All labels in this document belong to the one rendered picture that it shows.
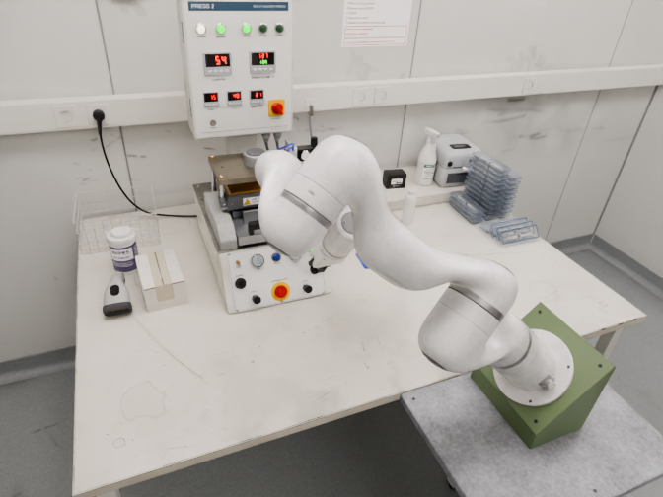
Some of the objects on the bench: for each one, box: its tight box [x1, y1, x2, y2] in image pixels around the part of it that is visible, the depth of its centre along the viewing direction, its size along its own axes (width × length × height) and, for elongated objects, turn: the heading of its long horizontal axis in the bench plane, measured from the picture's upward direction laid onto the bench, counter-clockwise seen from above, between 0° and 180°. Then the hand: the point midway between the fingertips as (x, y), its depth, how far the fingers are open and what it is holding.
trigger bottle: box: [414, 127, 440, 186], centre depth 213 cm, size 9×8×25 cm
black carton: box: [383, 169, 406, 189], centre depth 214 cm, size 6×9×7 cm
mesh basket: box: [73, 185, 161, 254], centre depth 176 cm, size 22×26×13 cm
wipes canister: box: [106, 226, 139, 275], centre depth 159 cm, size 9×9×15 cm
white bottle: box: [401, 189, 417, 225], centre depth 195 cm, size 5×5×14 cm
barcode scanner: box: [103, 272, 132, 317], centre depth 147 cm, size 20×8×8 cm, turn 18°
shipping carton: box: [135, 249, 187, 313], centre depth 152 cm, size 19×13×9 cm
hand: (322, 265), depth 147 cm, fingers closed
